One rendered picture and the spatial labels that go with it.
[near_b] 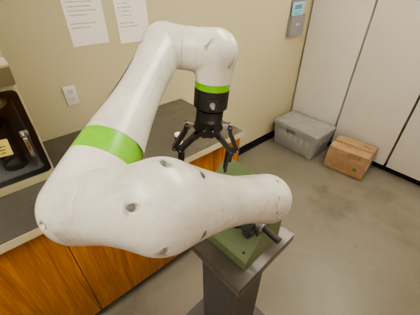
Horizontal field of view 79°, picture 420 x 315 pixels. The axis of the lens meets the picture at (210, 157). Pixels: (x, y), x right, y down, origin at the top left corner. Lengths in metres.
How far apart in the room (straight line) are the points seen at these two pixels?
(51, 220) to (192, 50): 0.44
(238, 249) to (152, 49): 0.67
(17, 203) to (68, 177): 1.01
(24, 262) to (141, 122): 1.02
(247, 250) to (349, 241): 1.62
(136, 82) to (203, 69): 0.17
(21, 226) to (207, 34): 1.03
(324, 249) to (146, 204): 2.09
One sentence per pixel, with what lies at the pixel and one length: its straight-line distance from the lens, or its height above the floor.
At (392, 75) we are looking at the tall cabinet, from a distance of 3.03.
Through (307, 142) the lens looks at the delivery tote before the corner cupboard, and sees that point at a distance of 3.07.
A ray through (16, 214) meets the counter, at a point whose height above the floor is 0.94.
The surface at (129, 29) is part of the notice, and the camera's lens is 1.85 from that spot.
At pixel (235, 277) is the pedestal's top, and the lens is 0.93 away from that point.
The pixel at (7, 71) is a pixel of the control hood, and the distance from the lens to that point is 1.18.
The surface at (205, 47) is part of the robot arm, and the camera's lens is 0.61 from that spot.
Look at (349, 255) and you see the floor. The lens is 2.35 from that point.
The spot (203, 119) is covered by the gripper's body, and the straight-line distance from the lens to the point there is 0.69.
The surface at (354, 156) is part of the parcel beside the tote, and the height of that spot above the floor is 0.26.
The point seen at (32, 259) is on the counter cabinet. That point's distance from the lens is 1.39.
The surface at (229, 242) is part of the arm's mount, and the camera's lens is 0.93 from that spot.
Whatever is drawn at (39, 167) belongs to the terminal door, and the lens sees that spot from 1.42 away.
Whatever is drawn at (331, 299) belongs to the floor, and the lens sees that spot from 2.10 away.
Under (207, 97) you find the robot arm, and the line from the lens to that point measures 0.65.
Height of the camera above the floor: 1.75
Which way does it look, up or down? 36 degrees down
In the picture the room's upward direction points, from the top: straight up
